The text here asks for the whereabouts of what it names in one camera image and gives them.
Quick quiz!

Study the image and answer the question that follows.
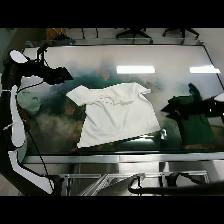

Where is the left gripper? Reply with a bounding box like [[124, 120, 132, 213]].
[[44, 66, 75, 86]]

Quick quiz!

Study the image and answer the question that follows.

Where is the white T-shirt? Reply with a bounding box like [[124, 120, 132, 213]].
[[65, 82, 162, 149]]

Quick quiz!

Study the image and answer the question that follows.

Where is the black chair base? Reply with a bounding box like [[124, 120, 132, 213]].
[[115, 28, 154, 40], [162, 28, 201, 38]]

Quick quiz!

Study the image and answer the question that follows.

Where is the black cable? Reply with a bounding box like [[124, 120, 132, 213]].
[[15, 78, 55, 190]]

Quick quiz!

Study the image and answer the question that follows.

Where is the silver frame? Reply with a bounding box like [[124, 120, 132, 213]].
[[20, 38, 224, 197]]

